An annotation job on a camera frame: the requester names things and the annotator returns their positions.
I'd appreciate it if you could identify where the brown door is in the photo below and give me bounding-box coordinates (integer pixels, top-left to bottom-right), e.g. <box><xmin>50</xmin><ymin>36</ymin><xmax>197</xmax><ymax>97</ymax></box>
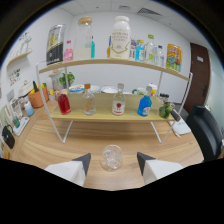
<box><xmin>182</xmin><ymin>42</ymin><xmax>212</xmax><ymax>114</ymax></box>

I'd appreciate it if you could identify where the lime jar with cork stopper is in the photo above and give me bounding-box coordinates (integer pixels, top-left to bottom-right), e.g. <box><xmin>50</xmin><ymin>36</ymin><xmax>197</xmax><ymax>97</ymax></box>
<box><xmin>158</xmin><ymin>98</ymin><xmax>182</xmax><ymax>123</ymax></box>

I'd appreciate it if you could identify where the clear glass with ice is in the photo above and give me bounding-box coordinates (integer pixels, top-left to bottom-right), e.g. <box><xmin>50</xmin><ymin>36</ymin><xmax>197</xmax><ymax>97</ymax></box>
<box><xmin>100</xmin><ymin>144</ymin><xmax>124</xmax><ymax>172</ymax></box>

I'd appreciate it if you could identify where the white kitchen appliance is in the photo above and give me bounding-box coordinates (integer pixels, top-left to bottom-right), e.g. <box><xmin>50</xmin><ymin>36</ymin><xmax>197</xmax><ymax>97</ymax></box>
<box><xmin>18</xmin><ymin>79</ymin><xmax>34</xmax><ymax>98</ymax></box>

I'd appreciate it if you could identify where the white milk bottle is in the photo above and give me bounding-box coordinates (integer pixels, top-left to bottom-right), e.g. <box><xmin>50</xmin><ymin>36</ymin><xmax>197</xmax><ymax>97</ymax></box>
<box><xmin>109</xmin><ymin>15</ymin><xmax>132</xmax><ymax>61</ymax></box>

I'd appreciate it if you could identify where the two-tier wooden shelf rack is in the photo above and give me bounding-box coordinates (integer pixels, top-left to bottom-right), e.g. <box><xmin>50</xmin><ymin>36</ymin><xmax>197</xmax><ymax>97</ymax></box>
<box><xmin>35</xmin><ymin>58</ymin><xmax>194</xmax><ymax>144</ymax></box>

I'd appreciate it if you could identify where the small clear bottle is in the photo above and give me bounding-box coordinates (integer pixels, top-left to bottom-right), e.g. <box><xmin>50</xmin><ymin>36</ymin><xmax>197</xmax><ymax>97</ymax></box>
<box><xmin>155</xmin><ymin>44</ymin><xmax>166</xmax><ymax>68</ymax></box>

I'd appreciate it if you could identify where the blue liquid bottle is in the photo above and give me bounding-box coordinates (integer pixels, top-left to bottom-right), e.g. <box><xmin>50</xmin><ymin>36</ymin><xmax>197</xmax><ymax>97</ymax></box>
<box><xmin>137</xmin><ymin>85</ymin><xmax>153</xmax><ymax>118</ymax></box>

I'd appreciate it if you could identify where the small pink bottle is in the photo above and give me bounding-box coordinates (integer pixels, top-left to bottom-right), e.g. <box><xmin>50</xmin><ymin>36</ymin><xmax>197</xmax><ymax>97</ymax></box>
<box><xmin>63</xmin><ymin>40</ymin><xmax>74</xmax><ymax>63</ymax></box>

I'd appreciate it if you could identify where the teal liquid bottle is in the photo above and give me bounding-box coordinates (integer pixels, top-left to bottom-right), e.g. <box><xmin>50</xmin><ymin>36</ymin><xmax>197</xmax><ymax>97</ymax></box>
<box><xmin>90</xmin><ymin>35</ymin><xmax>96</xmax><ymax>60</ymax></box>

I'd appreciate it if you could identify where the yellow and white cup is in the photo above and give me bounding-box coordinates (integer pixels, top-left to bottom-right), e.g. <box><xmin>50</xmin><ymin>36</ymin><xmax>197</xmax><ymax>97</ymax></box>
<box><xmin>147</xmin><ymin>83</ymin><xmax>158</xmax><ymax>98</ymax></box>

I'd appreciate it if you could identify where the blue rimmed bowl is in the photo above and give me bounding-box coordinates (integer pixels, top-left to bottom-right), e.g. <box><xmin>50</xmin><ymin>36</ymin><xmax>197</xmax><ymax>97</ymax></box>
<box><xmin>68</xmin><ymin>84</ymin><xmax>85</xmax><ymax>94</ymax></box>

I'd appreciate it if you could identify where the clear bottle with orange cap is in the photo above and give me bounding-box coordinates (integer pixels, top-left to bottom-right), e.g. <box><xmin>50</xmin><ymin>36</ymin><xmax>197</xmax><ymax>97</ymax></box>
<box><xmin>82</xmin><ymin>83</ymin><xmax>97</xmax><ymax>116</ymax></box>

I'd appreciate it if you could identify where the white pouch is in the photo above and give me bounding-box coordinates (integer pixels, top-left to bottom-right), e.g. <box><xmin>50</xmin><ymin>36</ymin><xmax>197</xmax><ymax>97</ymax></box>
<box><xmin>169</xmin><ymin>118</ymin><xmax>193</xmax><ymax>137</ymax></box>

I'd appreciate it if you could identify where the white scale with teal cup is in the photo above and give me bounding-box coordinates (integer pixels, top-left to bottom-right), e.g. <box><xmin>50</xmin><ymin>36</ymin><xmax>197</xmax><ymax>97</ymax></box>
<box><xmin>12</xmin><ymin>115</ymin><xmax>30</xmax><ymax>137</ymax></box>

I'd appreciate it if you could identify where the clear bottle with green cap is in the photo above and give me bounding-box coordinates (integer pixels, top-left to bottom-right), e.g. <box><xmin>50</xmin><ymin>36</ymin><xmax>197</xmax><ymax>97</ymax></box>
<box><xmin>145</xmin><ymin>34</ymin><xmax>156</xmax><ymax>65</ymax></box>

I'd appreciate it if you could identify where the black sofa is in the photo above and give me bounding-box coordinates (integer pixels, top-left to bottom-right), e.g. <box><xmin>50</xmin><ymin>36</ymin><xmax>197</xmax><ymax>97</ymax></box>
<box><xmin>185</xmin><ymin>104</ymin><xmax>224</xmax><ymax>163</ymax></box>

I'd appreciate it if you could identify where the white and blue small bottle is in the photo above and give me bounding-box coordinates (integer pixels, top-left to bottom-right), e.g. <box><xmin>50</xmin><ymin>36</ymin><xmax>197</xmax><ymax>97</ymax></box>
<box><xmin>23</xmin><ymin>99</ymin><xmax>35</xmax><ymax>118</ymax></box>

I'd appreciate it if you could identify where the wooden wall shelf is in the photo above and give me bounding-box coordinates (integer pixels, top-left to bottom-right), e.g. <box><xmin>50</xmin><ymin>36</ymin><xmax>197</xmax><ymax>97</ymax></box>
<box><xmin>6</xmin><ymin>49</ymin><xmax>34</xmax><ymax>68</ymax></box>

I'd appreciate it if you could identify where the red liquid bottle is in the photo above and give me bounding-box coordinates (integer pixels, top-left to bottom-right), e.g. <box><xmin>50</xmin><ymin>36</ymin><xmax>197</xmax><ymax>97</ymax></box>
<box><xmin>57</xmin><ymin>89</ymin><xmax>72</xmax><ymax>116</ymax></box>

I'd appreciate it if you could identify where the white figurine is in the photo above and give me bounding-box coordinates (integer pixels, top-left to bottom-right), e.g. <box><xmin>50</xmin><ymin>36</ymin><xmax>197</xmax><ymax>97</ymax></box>
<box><xmin>18</xmin><ymin>33</ymin><xmax>33</xmax><ymax>54</ymax></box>

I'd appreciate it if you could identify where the clear bottle with red label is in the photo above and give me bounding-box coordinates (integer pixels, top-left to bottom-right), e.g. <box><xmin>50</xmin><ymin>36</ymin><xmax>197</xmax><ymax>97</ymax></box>
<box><xmin>111</xmin><ymin>83</ymin><xmax>126</xmax><ymax>117</ymax></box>

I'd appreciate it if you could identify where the ceiling air vent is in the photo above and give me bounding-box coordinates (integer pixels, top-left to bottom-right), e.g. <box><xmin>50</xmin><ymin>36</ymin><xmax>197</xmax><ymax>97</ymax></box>
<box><xmin>137</xmin><ymin>7</ymin><xmax>163</xmax><ymax>17</ymax></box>

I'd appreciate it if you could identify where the yellow printed snack can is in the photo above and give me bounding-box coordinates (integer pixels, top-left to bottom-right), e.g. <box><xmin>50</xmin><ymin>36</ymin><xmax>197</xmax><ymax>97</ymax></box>
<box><xmin>165</xmin><ymin>43</ymin><xmax>183</xmax><ymax>73</ymax></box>

